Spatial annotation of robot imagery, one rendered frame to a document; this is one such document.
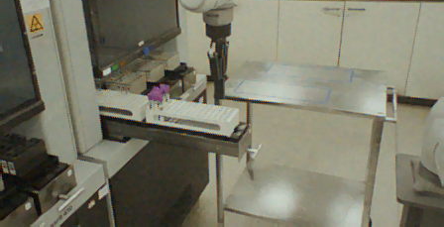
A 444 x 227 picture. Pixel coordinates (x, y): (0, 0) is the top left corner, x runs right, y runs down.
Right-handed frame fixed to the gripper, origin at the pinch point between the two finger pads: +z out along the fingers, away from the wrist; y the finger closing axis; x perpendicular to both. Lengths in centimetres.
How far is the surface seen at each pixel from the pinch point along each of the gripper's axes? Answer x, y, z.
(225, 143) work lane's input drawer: 4.2, 6.8, 15.1
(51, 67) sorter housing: -40.7, 25.7, -11.0
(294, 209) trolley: 20, -35, 67
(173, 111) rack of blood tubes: -14.6, 3.6, 8.6
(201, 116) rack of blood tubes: -5.0, 3.3, 9.0
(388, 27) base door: 50, -229, 32
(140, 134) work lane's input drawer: -26.3, 6.7, 17.4
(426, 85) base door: 82, -229, 76
